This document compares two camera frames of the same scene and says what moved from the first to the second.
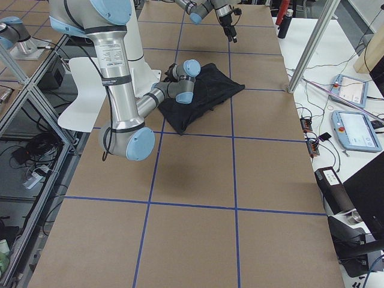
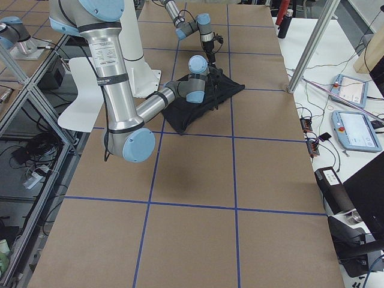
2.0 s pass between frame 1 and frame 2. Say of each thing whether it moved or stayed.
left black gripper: moved
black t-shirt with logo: stayed
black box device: stayed
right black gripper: moved
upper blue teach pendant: stayed
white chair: stayed
